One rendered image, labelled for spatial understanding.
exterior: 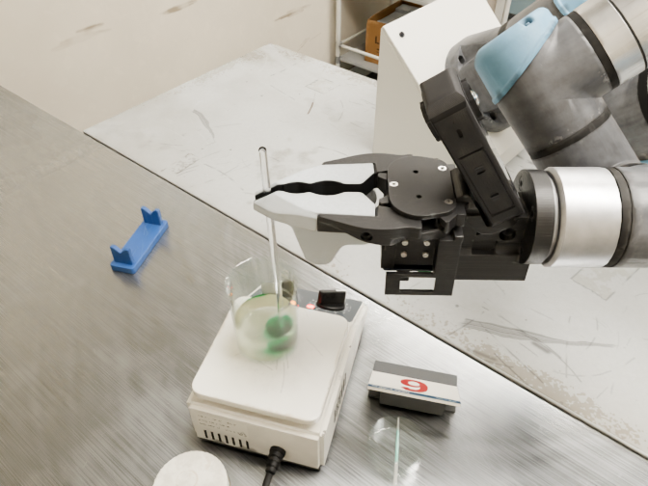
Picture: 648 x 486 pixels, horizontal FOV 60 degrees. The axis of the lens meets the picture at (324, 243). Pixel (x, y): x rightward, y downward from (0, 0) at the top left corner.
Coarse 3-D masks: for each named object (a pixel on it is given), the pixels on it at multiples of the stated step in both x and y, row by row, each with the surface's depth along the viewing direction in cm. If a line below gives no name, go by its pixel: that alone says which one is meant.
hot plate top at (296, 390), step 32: (320, 320) 55; (224, 352) 52; (320, 352) 52; (192, 384) 50; (224, 384) 50; (256, 384) 50; (288, 384) 50; (320, 384) 50; (288, 416) 48; (320, 416) 48
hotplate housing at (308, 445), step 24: (360, 312) 62; (360, 336) 62; (336, 384) 52; (192, 408) 51; (216, 408) 50; (336, 408) 53; (216, 432) 52; (240, 432) 51; (264, 432) 50; (288, 432) 49; (312, 432) 48; (288, 456) 52; (312, 456) 50
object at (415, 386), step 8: (376, 376) 59; (384, 376) 59; (392, 376) 60; (376, 384) 56; (384, 384) 56; (392, 384) 57; (400, 384) 57; (408, 384) 58; (416, 384) 58; (424, 384) 58; (432, 384) 59; (424, 392) 55; (432, 392) 56; (440, 392) 56; (448, 392) 57
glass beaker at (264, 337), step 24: (240, 264) 50; (264, 264) 51; (288, 264) 50; (240, 288) 51; (264, 288) 53; (288, 288) 51; (240, 312) 47; (264, 312) 46; (288, 312) 48; (240, 336) 50; (264, 336) 48; (288, 336) 50; (264, 360) 51
